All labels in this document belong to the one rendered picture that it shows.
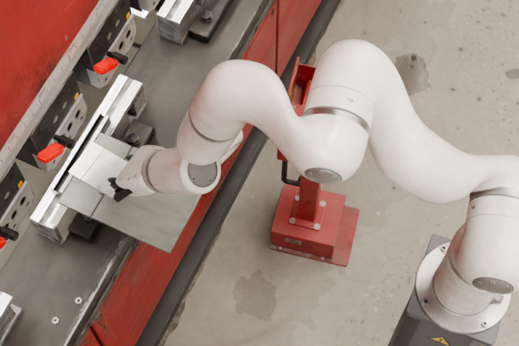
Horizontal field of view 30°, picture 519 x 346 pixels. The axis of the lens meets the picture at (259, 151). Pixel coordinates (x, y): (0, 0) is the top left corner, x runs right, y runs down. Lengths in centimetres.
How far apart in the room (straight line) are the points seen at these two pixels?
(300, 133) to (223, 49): 102
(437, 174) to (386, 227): 162
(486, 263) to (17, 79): 81
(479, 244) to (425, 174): 18
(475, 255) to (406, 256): 149
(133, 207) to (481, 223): 77
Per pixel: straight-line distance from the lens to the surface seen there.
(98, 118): 214
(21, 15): 156
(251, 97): 139
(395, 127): 145
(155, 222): 201
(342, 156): 134
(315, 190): 273
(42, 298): 213
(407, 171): 146
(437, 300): 196
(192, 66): 232
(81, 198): 205
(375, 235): 308
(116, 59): 188
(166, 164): 174
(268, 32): 259
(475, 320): 197
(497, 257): 157
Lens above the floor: 286
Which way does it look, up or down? 64 degrees down
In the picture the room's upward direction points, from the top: straight up
